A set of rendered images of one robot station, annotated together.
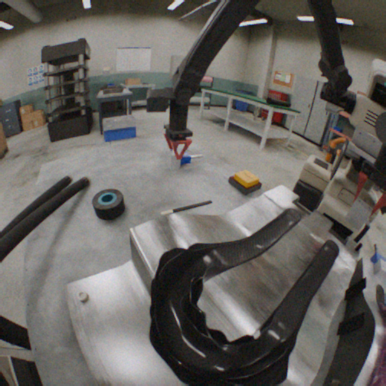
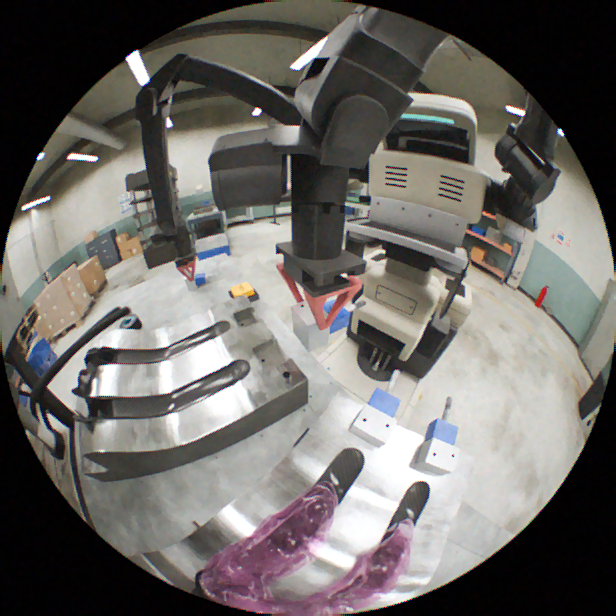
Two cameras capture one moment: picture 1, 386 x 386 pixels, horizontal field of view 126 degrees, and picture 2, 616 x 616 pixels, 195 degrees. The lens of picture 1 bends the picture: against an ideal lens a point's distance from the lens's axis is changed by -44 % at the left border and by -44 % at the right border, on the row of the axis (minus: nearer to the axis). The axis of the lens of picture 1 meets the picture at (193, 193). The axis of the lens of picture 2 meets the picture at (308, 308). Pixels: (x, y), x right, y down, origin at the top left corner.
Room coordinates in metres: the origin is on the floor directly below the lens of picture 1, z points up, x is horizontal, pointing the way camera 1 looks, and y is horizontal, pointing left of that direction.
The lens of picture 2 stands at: (0.03, -0.39, 1.11)
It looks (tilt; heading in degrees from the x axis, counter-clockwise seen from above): 38 degrees down; 2
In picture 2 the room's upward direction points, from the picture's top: straight up
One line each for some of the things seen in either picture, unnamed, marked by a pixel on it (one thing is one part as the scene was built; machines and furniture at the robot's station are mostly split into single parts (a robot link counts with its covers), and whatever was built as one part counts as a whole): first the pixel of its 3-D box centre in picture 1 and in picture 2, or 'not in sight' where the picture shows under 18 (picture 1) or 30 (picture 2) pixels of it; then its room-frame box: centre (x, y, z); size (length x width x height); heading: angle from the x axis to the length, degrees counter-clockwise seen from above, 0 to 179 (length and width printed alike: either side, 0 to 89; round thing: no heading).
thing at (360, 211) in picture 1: (361, 207); (336, 314); (0.24, -0.42, 0.93); 0.13 x 0.05 x 0.05; 122
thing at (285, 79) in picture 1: (282, 78); not in sight; (6.58, -2.73, 1.80); 0.90 x 0.03 x 0.60; 30
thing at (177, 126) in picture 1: (178, 122); (183, 249); (0.54, 0.07, 0.96); 0.10 x 0.07 x 0.07; 29
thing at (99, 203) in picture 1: (108, 204); (130, 325); (0.29, 0.20, 0.82); 0.08 x 0.08 x 0.04
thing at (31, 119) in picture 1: (32, 116); (130, 243); (4.00, 5.46, 0.42); 0.86 x 0.33 x 0.83; 120
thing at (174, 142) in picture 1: (178, 145); (188, 268); (0.53, 0.07, 0.88); 0.07 x 0.07 x 0.09; 29
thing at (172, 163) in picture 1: (185, 157); (202, 278); (0.56, 0.04, 0.83); 0.13 x 0.05 x 0.05; 119
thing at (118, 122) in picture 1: (119, 122); (211, 242); (2.96, 1.51, 0.28); 0.61 x 0.41 x 0.15; 120
